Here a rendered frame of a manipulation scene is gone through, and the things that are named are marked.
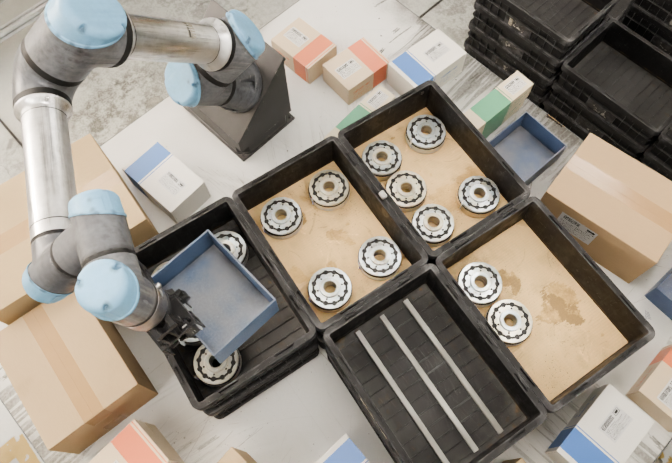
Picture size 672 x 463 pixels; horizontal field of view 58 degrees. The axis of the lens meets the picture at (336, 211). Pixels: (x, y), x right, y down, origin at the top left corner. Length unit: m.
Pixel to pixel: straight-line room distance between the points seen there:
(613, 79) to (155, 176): 1.66
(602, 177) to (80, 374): 1.32
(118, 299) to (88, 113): 2.10
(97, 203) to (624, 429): 1.19
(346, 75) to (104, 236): 1.08
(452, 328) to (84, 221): 0.87
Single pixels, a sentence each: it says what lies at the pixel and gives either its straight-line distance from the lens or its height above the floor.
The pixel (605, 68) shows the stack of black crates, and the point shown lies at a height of 0.38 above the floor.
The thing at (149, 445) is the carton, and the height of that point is 0.85.
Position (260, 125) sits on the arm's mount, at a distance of 1.72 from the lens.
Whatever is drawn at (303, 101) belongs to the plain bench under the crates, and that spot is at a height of 0.70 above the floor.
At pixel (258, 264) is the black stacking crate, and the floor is 0.83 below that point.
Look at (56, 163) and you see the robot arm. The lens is 1.10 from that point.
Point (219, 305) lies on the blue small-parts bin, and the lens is 1.23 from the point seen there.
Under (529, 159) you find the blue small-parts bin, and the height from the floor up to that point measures 0.70.
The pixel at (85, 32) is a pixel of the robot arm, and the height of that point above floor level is 1.45.
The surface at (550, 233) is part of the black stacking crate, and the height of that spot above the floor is 0.89.
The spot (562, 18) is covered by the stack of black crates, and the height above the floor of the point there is 0.49.
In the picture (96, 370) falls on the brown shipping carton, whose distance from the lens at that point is 1.50.
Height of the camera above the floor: 2.23
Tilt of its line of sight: 66 degrees down
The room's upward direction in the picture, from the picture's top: 3 degrees counter-clockwise
